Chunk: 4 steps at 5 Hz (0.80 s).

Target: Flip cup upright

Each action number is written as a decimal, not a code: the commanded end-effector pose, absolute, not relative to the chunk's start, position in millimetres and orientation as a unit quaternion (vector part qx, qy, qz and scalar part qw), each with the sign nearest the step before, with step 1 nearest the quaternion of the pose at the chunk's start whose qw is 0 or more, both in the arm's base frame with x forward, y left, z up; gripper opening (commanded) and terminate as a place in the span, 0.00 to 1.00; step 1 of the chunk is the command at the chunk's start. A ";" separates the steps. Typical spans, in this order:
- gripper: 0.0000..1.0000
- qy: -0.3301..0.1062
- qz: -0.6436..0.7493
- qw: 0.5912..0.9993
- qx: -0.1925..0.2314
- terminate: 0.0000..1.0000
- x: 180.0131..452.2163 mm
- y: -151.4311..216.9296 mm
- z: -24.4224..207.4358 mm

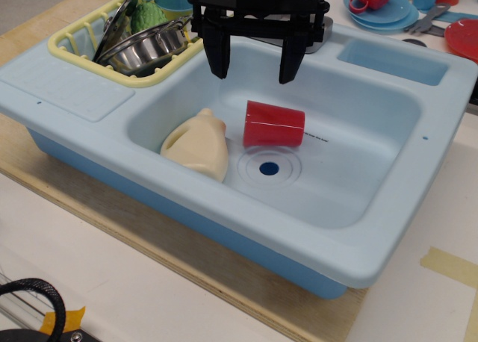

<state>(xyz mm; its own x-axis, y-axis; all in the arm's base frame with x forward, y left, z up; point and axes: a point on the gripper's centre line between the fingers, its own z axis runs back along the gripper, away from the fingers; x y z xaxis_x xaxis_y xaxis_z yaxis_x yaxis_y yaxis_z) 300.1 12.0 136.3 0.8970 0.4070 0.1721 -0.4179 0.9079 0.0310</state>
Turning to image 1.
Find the grey toy fork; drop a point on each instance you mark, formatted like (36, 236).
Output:
(424, 24)

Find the blue plate stack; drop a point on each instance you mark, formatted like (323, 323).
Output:
(394, 15)

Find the stainless steel pot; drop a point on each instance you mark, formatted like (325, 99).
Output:
(142, 53)

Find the steel pot lid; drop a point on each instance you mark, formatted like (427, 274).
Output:
(116, 28)

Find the green toy vegetable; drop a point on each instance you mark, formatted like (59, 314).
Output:
(145, 16)

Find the red plastic cup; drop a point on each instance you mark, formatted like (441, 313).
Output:
(271, 125)

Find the light blue toy sink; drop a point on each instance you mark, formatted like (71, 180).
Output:
(380, 115)

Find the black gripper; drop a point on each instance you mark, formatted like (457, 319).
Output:
(215, 21)

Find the yellow dish drying rack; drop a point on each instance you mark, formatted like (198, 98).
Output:
(77, 44)

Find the cream plastic detergent bottle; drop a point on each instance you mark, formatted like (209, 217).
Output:
(199, 144)

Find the red plate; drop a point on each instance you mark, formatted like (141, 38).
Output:
(461, 37)

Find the yellow masking tape piece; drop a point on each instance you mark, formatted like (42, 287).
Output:
(451, 266)

